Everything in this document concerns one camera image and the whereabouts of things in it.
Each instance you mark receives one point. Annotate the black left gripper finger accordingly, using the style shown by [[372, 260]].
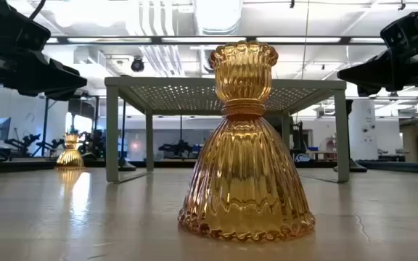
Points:
[[58, 95], [56, 78]]

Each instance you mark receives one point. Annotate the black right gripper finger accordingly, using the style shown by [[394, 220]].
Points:
[[376, 72], [368, 91]]

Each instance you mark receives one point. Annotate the amber glass candle holder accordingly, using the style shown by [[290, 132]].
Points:
[[70, 157], [245, 163]]

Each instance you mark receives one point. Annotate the black background robot arm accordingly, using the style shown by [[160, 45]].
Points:
[[22, 141]]

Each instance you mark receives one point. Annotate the dark screen on stand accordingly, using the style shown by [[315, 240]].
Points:
[[80, 108]]

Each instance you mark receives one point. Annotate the black tripod stand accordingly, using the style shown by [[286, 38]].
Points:
[[45, 119]]

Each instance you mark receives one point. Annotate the white round column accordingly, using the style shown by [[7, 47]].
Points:
[[363, 127]]

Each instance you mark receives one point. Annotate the black ceiling spotlight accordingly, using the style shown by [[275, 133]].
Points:
[[137, 64]]

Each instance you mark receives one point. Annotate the black background box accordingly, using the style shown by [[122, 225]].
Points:
[[276, 123]]

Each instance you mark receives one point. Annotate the black background robot station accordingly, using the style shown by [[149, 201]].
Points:
[[180, 148]]

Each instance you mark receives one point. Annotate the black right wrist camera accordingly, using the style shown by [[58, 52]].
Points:
[[399, 34]]

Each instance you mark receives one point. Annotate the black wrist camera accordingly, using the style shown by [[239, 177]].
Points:
[[31, 34], [399, 34]]

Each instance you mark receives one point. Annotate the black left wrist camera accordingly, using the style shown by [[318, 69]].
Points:
[[31, 34]]

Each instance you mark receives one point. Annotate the black table frame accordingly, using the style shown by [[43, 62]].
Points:
[[13, 167]]

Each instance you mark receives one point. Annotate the overhead frame light bar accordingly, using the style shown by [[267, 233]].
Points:
[[156, 40]]

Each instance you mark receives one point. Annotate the silver ceiling air duct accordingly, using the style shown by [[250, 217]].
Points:
[[218, 14]]

